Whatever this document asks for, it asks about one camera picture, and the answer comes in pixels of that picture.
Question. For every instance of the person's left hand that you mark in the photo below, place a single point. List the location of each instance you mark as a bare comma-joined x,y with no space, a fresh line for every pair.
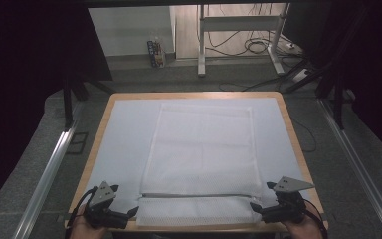
83,230

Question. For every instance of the black floor hatch frame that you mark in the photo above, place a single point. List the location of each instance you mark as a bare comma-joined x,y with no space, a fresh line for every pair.
78,143

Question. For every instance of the white mesh laundry bag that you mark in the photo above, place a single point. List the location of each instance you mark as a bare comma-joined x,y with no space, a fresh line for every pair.
202,156

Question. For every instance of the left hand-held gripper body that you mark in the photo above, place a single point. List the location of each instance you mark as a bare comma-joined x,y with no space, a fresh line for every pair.
101,195

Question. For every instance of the wooden table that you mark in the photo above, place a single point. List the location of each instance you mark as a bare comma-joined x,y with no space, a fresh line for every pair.
195,95

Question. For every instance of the white cabinet panel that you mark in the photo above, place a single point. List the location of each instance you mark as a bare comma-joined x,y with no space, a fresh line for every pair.
129,30

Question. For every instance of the white metal desk frame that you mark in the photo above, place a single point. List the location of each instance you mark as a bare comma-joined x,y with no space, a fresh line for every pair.
238,23

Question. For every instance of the dark curtain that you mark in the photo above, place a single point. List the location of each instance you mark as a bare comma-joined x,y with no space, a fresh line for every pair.
378,66
20,83

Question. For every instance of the white power strip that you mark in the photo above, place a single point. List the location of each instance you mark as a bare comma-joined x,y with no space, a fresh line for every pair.
301,75

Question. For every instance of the person's right hand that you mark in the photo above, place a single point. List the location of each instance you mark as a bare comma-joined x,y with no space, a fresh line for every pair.
303,230

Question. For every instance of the black metal stand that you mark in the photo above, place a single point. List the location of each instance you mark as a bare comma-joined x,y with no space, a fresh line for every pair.
67,106
338,103

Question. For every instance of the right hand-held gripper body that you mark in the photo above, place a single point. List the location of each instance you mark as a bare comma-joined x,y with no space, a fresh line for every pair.
286,205

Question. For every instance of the pack of bottles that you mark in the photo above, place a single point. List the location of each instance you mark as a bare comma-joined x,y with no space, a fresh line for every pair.
156,53

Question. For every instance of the white table mat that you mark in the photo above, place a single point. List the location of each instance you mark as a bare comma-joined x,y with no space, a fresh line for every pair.
126,139

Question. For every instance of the aluminium rail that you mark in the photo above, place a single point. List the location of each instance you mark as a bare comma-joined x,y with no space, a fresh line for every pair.
46,179
358,166

